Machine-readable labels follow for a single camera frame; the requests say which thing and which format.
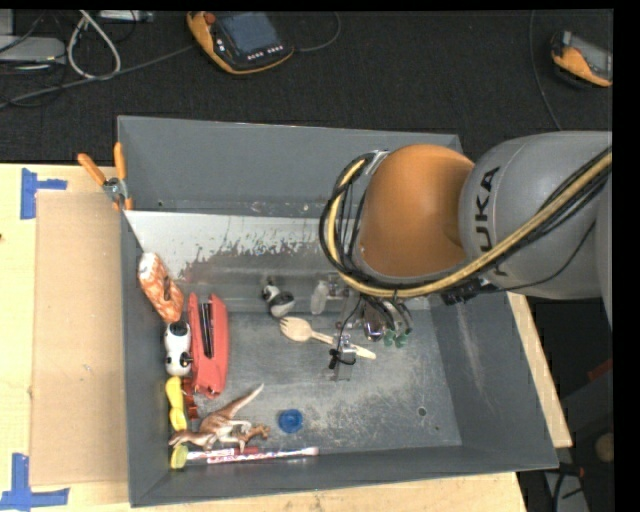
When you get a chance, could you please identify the yellow toy banana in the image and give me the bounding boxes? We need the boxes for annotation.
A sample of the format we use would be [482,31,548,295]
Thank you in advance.
[164,375,189,433]

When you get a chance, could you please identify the blue bottle cap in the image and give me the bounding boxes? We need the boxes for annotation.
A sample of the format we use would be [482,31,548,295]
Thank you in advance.
[277,408,305,435]

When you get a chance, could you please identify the red toy toaster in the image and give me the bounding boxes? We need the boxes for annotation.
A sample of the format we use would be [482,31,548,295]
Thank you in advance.
[185,292,232,400]

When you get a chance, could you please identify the grey metal bin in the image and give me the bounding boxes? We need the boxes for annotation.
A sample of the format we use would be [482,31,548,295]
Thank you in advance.
[116,115,561,509]

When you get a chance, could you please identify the red and white stick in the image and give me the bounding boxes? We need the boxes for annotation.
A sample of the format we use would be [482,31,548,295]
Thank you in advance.
[185,445,321,466]

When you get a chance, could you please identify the wooden spork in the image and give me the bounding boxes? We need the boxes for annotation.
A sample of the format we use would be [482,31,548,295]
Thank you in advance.
[278,315,378,362]

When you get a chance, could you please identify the black and white toy panda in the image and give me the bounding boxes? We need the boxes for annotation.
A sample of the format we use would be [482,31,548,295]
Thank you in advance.
[260,281,297,319]

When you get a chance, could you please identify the brown cardboard board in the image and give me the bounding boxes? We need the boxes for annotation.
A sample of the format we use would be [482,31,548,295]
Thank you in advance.
[27,190,130,488]

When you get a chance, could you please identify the black and white toy cow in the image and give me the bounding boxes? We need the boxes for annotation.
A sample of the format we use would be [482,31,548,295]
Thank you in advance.
[163,320,194,378]

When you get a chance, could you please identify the small brown toy animal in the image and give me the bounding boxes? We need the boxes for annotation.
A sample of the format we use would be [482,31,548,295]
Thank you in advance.
[238,423,273,454]

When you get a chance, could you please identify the small red plastic piece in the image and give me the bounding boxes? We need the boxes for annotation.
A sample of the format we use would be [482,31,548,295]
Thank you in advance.
[181,378,200,422]

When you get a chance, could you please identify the tan toy dinosaur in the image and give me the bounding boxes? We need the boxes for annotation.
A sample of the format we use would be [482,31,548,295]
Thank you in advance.
[167,383,266,452]

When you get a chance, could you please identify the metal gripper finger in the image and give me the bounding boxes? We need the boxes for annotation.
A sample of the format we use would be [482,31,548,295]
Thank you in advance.
[309,277,348,317]
[331,334,359,383]

